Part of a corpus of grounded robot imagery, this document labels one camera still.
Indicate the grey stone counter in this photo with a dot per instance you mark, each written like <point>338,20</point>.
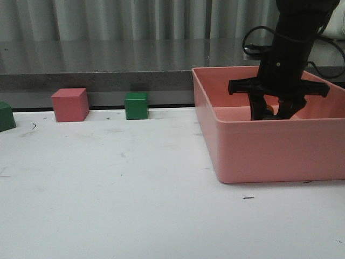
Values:
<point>33,71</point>

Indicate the green cube at left edge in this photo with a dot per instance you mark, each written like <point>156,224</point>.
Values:
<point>7,120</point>

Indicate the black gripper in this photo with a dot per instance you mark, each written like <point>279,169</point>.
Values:
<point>279,75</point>

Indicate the white appliance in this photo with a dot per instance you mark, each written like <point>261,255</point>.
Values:
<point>335,27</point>

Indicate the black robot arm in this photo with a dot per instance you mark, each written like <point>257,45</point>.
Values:
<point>299,21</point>

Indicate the yellow push button switch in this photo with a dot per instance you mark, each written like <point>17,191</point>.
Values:
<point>268,113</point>

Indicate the pink plastic bin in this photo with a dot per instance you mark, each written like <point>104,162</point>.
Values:
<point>307,147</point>

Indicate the pink cube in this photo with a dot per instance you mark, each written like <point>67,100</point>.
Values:
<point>70,104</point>

